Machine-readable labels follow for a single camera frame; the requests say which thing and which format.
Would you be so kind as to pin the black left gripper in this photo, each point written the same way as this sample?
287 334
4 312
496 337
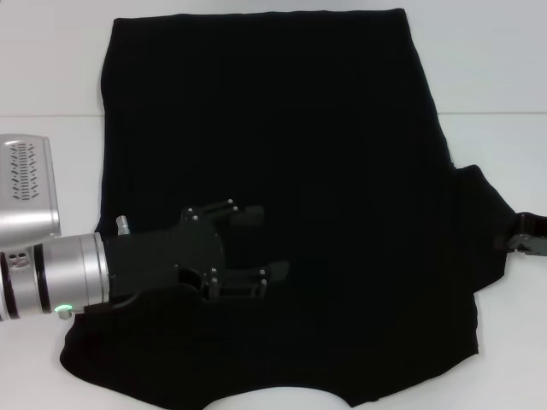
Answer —
162 256

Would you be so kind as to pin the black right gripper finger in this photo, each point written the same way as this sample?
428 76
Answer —
521 245
534 224

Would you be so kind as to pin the black t-shirt with FREE print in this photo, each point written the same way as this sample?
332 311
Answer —
320 149

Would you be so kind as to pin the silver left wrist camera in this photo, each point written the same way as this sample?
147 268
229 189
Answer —
25 192

